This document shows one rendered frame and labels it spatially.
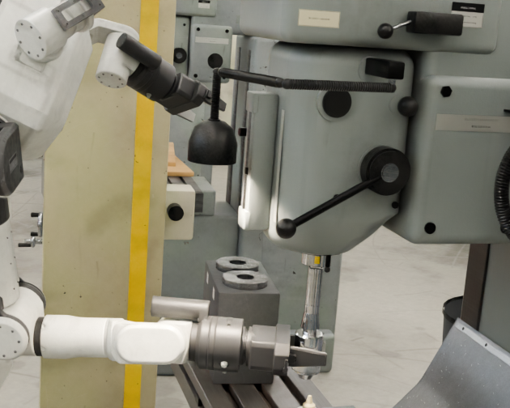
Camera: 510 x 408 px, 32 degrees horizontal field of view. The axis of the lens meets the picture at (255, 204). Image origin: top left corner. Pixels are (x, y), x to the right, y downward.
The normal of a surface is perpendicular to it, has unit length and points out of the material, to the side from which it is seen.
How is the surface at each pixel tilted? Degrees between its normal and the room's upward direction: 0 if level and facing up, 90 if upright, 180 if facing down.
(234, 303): 90
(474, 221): 90
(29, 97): 58
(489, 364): 63
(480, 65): 90
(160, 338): 79
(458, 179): 90
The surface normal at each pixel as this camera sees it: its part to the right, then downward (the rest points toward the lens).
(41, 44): -0.57, 0.54
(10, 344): -0.04, 0.42
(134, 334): -0.03, 0.02
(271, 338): 0.07, -0.98
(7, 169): 1.00, 0.00
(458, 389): -0.83, -0.45
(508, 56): 0.28, 0.22
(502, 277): -0.96, -0.01
